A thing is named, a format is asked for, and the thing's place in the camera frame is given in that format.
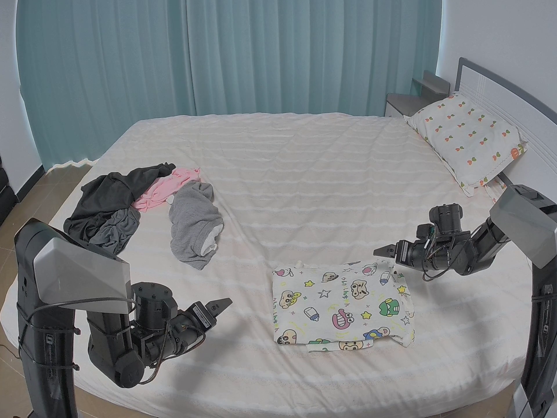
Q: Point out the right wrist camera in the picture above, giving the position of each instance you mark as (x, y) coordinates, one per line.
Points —
(423, 232)

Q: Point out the dark grey chest of drawers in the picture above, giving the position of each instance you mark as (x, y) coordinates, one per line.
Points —
(4, 190)

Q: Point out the bed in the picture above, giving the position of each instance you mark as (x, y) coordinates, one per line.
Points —
(304, 168)

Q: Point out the grey bedside table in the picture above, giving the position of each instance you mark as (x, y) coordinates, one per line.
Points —
(404, 105)

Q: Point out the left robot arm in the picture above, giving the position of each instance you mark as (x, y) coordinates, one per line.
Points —
(65, 268)

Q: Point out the grey knitted garment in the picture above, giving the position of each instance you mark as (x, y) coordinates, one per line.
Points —
(191, 216)

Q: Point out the blue-green curtain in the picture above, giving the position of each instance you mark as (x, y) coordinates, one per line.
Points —
(283, 37)

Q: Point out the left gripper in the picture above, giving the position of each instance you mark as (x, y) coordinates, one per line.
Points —
(202, 316)

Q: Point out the dark grey garment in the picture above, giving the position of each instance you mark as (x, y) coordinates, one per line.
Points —
(117, 231)

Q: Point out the black garment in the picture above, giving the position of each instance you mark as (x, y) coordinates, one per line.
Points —
(108, 190)

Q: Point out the white printed pyjama top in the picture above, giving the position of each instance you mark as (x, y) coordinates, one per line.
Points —
(339, 307)

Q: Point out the pink garment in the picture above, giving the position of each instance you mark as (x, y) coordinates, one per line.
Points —
(161, 190)

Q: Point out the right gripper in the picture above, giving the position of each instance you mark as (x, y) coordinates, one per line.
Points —
(409, 253)

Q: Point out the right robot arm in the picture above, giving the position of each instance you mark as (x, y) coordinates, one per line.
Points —
(513, 224)

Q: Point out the white printed pillow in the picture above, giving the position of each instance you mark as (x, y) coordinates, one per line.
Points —
(470, 142)

